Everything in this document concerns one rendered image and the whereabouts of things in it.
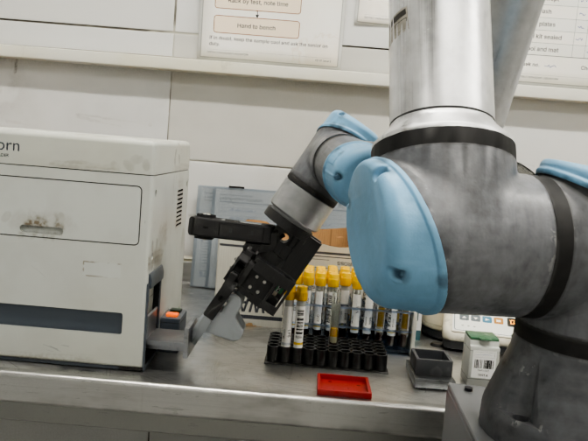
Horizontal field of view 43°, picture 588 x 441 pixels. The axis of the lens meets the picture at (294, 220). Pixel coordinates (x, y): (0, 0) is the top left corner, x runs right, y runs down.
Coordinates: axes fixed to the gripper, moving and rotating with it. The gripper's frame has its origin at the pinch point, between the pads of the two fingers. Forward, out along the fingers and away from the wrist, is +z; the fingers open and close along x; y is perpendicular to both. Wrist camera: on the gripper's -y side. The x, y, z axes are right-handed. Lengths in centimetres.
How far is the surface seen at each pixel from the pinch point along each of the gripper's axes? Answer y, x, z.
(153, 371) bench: -1.5, -3.5, 6.3
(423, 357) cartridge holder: 28.6, 5.5, -13.9
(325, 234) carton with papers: 11, 53, -16
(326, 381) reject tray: 18.0, -2.3, -5.2
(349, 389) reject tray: 20.5, -4.7, -6.6
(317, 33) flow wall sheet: -14, 59, -49
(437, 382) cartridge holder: 30.3, -1.3, -13.2
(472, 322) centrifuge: 36.4, 21.6, -20.9
